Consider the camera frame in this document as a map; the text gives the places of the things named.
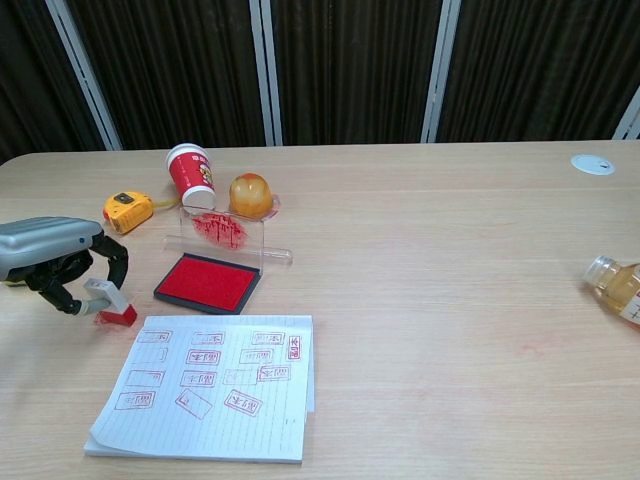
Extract white lined stamped notepad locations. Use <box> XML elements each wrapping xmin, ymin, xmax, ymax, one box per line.
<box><xmin>83</xmin><ymin>314</ymin><xmax>317</xmax><ymax>466</ymax></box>

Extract red white paper cup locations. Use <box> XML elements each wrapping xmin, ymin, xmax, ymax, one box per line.
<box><xmin>165</xmin><ymin>143</ymin><xmax>217</xmax><ymax>210</ymax></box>

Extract yellow tea bottle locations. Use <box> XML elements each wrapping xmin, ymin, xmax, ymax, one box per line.
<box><xmin>582</xmin><ymin>254</ymin><xmax>640</xmax><ymax>331</ymax></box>

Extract clear ink-stained plastic lid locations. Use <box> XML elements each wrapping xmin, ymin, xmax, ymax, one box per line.
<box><xmin>162</xmin><ymin>203</ymin><xmax>294</xmax><ymax>269</ymax></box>

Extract yellow tape measure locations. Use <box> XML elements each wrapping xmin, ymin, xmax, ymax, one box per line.
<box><xmin>103</xmin><ymin>191</ymin><xmax>181</xmax><ymax>235</ymax></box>

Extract red ink pad black tray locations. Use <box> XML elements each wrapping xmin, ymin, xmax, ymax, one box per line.
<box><xmin>153</xmin><ymin>252</ymin><xmax>262</xmax><ymax>316</ymax></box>

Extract grey aluminium partition post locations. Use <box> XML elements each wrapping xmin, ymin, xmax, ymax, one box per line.
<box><xmin>421</xmin><ymin>0</ymin><xmax>461</xmax><ymax>144</ymax></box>
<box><xmin>612</xmin><ymin>84</ymin><xmax>640</xmax><ymax>141</ymax></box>
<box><xmin>44</xmin><ymin>0</ymin><xmax>124</xmax><ymax>151</ymax></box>
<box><xmin>249</xmin><ymin>0</ymin><xmax>285</xmax><ymax>147</ymax></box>

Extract white cable grommet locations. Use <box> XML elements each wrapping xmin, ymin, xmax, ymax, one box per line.
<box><xmin>570</xmin><ymin>153</ymin><xmax>615</xmax><ymax>176</ymax></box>

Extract bread bun in wrapper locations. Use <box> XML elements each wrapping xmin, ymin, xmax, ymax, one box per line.
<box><xmin>228</xmin><ymin>171</ymin><xmax>284</xmax><ymax>220</ymax></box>

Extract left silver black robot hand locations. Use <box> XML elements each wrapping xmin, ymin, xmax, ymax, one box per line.
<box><xmin>0</xmin><ymin>215</ymin><xmax>130</xmax><ymax>316</ymax></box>

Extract small red stamp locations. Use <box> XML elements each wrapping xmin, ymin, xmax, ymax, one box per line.
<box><xmin>83</xmin><ymin>278</ymin><xmax>138</xmax><ymax>327</ymax></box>

